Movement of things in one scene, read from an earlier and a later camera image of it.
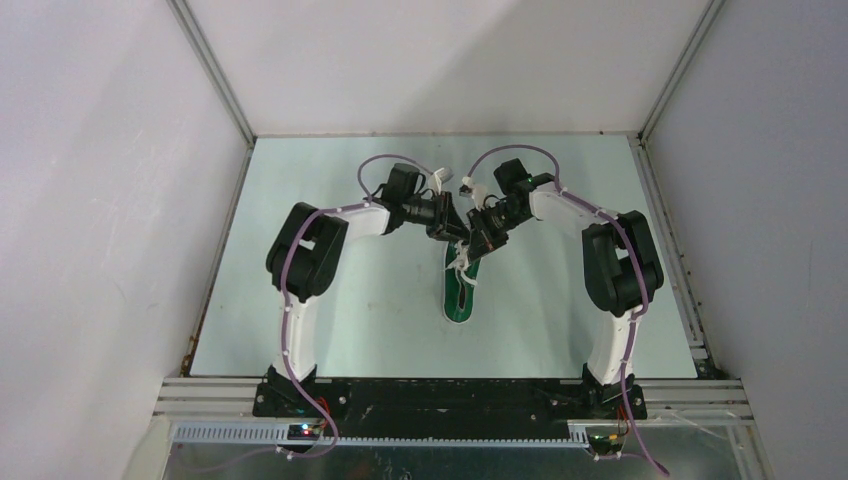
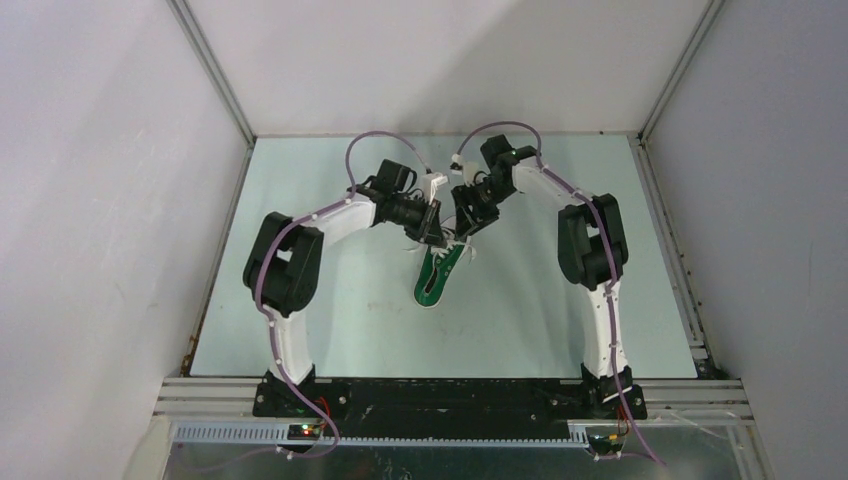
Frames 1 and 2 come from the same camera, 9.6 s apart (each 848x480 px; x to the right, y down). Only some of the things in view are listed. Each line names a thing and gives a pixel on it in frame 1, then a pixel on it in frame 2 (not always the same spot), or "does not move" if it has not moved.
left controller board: x=303 y=432 does not move
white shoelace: x=461 y=264 → x=443 y=248
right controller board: x=605 y=444 does not move
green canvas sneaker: x=459 y=281 → x=437 y=269
